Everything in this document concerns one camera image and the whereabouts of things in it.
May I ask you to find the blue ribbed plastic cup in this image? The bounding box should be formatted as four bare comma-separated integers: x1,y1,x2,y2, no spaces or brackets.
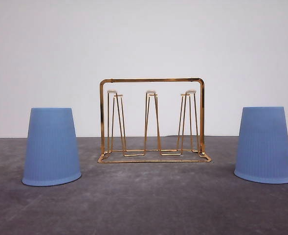
234,107,288,184
22,108,82,187

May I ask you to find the gold wire cup rack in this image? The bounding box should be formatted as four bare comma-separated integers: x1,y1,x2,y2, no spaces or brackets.
97,78,211,163

